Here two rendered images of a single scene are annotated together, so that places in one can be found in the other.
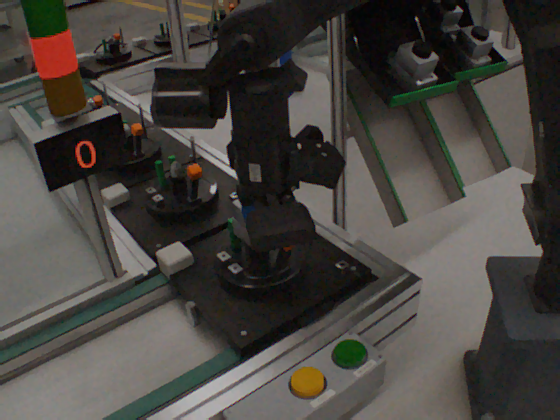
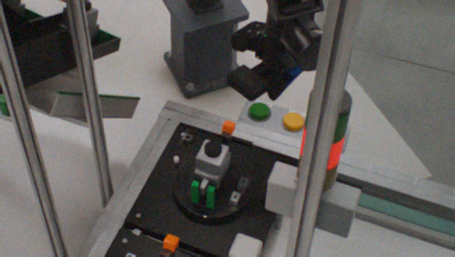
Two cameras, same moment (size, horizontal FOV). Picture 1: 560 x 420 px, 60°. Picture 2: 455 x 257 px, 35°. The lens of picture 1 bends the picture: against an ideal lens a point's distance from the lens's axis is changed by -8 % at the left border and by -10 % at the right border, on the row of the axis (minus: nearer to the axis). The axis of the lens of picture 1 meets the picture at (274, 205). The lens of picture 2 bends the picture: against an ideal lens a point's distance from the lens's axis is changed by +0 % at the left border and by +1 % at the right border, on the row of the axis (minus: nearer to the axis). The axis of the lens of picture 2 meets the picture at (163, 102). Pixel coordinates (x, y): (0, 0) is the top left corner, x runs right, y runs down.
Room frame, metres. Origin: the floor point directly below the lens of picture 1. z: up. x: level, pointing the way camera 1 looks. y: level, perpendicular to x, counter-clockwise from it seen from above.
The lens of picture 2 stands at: (1.06, 0.65, 2.04)
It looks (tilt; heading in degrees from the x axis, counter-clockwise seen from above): 48 degrees down; 241
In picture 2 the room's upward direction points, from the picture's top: 3 degrees counter-clockwise
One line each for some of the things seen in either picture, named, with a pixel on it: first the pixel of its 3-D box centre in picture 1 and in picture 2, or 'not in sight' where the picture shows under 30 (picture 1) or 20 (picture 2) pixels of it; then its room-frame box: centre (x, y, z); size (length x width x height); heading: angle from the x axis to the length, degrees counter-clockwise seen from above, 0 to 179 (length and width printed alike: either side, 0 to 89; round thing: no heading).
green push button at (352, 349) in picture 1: (349, 354); (259, 112); (0.44, -0.08, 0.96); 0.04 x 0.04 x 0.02
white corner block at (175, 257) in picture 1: (175, 261); (244, 253); (0.65, 0.16, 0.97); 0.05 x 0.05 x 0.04; 34
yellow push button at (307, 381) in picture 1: (307, 383); (293, 123); (0.40, -0.02, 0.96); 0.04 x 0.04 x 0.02
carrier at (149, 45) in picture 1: (170, 30); not in sight; (2.02, 0.35, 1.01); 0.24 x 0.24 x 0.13; 34
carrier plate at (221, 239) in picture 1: (261, 270); (212, 193); (0.62, 0.03, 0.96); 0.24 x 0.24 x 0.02; 34
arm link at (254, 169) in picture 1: (263, 162); (279, 49); (0.48, 0.01, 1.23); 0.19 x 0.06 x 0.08; 9
